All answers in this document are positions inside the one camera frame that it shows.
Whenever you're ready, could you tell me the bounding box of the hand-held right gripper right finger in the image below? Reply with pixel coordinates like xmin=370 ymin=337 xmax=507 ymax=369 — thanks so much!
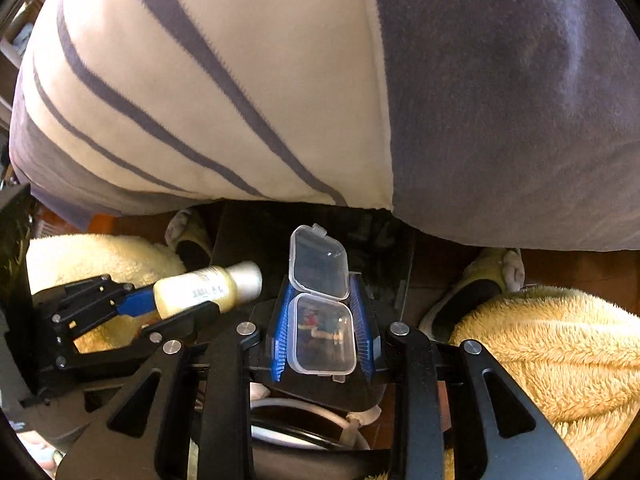
xmin=349 ymin=274 xmax=585 ymax=480

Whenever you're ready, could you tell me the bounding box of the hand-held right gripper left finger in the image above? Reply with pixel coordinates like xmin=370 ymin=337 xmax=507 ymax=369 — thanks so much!
xmin=55 ymin=279 xmax=294 ymax=480

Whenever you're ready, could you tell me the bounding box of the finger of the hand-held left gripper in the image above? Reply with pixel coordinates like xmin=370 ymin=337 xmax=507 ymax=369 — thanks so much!
xmin=74 ymin=301 xmax=222 ymax=369
xmin=32 ymin=274 xmax=159 ymax=342

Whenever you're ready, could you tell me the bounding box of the cream yellow small bottle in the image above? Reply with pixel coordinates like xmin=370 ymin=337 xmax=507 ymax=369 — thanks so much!
xmin=152 ymin=261 xmax=264 ymax=320

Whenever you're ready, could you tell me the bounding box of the small clear plastic box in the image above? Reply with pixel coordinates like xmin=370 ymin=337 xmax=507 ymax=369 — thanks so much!
xmin=287 ymin=224 xmax=357 ymax=384

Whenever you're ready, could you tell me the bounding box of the person's left forearm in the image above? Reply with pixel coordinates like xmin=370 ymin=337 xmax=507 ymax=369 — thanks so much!
xmin=15 ymin=430 xmax=57 ymax=472

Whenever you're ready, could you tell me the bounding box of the yellow plush slipper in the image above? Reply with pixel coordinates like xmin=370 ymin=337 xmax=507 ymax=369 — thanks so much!
xmin=164 ymin=208 xmax=214 ymax=270
xmin=417 ymin=247 xmax=527 ymax=342

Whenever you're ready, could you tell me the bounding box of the blue white striped blanket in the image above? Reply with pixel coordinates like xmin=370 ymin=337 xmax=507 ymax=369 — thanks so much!
xmin=9 ymin=0 xmax=640 ymax=253

